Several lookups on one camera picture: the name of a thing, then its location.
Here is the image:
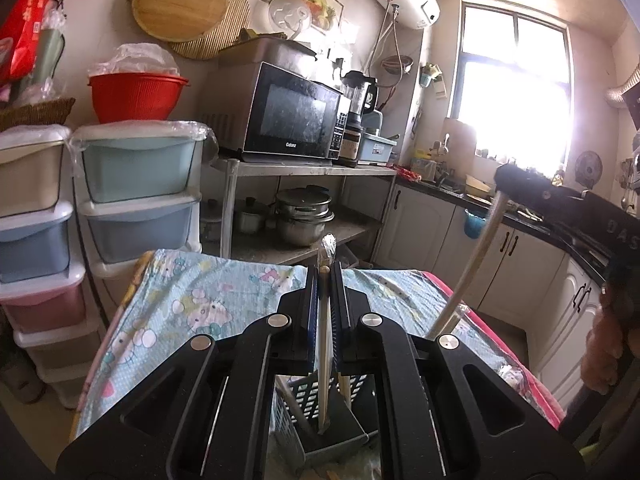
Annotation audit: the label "steel shelf rack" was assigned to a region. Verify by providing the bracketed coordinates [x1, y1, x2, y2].
[209, 152, 399, 262]

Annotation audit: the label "round bamboo mat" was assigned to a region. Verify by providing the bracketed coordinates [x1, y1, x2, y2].
[170, 0, 251, 61]

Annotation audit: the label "person's right hand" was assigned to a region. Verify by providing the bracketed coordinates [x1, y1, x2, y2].
[581, 284, 637, 396]

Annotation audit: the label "hanging metal strainer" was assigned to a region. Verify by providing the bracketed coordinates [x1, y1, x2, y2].
[381, 55, 415, 74]

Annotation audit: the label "white kitchen cabinets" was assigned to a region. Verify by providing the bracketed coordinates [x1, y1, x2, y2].
[374, 180, 617, 413]

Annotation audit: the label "drawer tower with green drawer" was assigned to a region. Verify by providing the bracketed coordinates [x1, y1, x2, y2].
[69, 120, 209, 281]

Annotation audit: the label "clear plastic food cover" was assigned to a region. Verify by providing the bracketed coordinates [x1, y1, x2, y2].
[268, 0, 314, 41]

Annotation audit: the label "black microwave oven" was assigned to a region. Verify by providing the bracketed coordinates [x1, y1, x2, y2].
[200, 61, 351, 167]

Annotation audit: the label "pink red blanket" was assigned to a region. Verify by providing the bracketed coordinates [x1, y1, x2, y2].
[422, 270, 567, 430]

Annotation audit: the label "kitchen window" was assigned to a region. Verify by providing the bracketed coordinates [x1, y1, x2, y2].
[447, 0, 574, 162]

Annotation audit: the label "green wall holder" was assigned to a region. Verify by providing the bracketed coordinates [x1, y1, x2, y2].
[419, 62, 444, 87]

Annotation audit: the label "cartoon cat print tablecloth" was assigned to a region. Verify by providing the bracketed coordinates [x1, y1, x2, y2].
[75, 249, 531, 438]

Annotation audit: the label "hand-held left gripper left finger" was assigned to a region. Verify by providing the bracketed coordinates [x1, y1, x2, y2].
[56, 262, 321, 480]

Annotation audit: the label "drawer tower with cream drawer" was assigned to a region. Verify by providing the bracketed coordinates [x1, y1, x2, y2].
[0, 124, 102, 407]

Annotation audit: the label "small steel pot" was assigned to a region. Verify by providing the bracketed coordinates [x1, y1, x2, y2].
[234, 197, 269, 234]

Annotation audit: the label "blue hanging bin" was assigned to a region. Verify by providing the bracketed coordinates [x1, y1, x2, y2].
[462, 209, 489, 239]

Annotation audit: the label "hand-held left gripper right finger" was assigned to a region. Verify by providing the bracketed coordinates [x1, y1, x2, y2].
[330, 262, 584, 480]

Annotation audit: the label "round wooden cutting board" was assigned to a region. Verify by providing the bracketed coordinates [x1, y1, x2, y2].
[131, 0, 230, 44]

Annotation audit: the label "small round wall fan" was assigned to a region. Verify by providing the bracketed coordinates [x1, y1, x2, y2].
[573, 151, 604, 191]

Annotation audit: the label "red plastic colander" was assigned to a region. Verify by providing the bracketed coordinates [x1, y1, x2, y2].
[87, 74, 191, 124]

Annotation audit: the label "wicker basket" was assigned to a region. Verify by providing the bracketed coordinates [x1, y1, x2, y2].
[0, 97, 76, 134]

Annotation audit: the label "aluminium vent duct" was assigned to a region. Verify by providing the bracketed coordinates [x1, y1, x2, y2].
[605, 57, 640, 113]

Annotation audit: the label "light blue plastic container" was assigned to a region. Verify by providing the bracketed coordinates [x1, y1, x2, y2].
[359, 132, 399, 166]

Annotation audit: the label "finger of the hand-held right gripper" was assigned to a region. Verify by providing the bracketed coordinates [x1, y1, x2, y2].
[494, 162, 592, 212]

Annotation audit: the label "dark green utensil basket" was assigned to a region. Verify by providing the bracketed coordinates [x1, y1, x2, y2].
[270, 372, 382, 470]

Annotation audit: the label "steel pressure cooker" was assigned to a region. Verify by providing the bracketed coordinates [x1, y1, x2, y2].
[274, 187, 335, 247]

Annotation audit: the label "black blender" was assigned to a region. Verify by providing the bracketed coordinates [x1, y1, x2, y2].
[339, 70, 379, 169]

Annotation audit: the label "red plastic bag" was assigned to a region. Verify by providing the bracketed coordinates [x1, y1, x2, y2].
[0, 0, 64, 84]

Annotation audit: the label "chopstick pair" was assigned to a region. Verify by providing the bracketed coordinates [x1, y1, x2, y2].
[316, 233, 337, 435]
[425, 192, 510, 341]

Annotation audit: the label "clear plastic bags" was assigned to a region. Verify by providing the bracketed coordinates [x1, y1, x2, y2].
[89, 42, 181, 79]

